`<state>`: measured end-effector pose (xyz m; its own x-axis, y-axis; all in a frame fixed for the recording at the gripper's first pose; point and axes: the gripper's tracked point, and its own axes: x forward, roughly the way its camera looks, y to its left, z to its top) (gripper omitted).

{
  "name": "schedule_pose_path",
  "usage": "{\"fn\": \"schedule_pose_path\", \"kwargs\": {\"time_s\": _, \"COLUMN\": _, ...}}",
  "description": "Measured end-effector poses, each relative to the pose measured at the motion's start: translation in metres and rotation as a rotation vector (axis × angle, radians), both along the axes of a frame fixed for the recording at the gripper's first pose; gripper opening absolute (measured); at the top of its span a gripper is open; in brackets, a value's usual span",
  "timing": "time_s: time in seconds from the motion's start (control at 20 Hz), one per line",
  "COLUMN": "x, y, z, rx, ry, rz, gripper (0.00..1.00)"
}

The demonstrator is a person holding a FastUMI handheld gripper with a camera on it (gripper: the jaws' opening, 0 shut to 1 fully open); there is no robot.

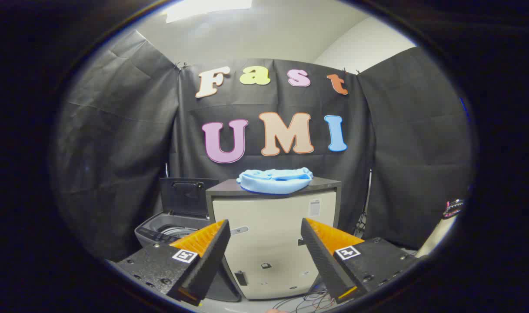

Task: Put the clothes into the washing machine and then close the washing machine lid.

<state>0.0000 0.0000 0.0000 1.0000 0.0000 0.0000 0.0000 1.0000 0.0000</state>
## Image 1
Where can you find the black backdrop cloth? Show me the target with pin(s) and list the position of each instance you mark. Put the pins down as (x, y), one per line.
(129, 143)

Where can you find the beige cabinet with dark top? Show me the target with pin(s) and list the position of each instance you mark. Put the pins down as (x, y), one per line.
(268, 248)

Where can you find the light blue garment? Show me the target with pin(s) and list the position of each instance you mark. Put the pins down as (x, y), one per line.
(273, 181)

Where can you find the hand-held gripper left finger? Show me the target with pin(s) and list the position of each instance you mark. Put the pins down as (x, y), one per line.
(212, 256)

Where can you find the grey washing machine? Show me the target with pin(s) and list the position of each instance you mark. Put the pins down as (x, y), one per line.
(160, 230)

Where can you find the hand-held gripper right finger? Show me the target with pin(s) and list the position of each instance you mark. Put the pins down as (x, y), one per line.
(323, 256)

